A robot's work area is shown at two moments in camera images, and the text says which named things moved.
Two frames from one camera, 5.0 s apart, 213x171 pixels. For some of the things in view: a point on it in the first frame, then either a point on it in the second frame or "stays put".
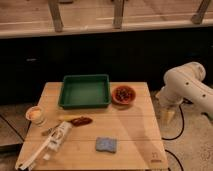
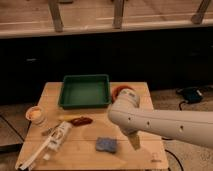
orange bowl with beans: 123,95 stays put
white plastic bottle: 61,134 stays put
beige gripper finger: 167,115 → 135,140
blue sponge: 106,144 stays put
